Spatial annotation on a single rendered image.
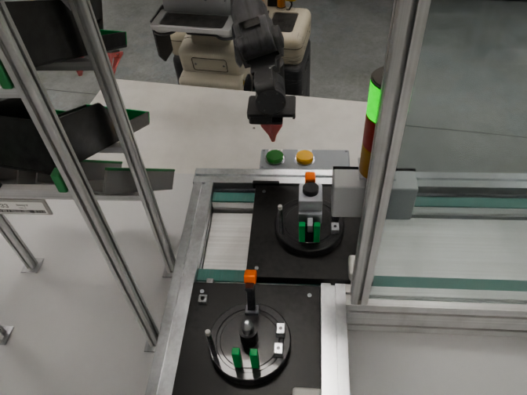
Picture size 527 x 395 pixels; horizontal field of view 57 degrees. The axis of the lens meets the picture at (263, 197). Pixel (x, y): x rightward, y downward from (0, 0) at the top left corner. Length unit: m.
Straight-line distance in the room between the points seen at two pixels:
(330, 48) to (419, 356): 2.63
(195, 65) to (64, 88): 1.75
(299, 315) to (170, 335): 0.23
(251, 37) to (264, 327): 0.52
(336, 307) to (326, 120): 0.66
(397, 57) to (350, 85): 2.51
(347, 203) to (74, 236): 0.72
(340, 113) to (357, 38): 2.08
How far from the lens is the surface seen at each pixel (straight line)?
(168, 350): 0.91
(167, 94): 1.58
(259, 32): 0.94
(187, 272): 0.97
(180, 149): 1.37
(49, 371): 1.08
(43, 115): 0.58
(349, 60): 3.26
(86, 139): 0.76
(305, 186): 0.90
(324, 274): 0.94
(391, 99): 0.57
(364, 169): 0.69
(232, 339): 0.86
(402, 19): 0.52
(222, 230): 1.08
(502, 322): 1.02
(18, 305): 1.18
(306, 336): 0.87
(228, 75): 1.71
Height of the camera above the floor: 1.76
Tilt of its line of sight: 48 degrees down
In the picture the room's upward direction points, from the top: 5 degrees counter-clockwise
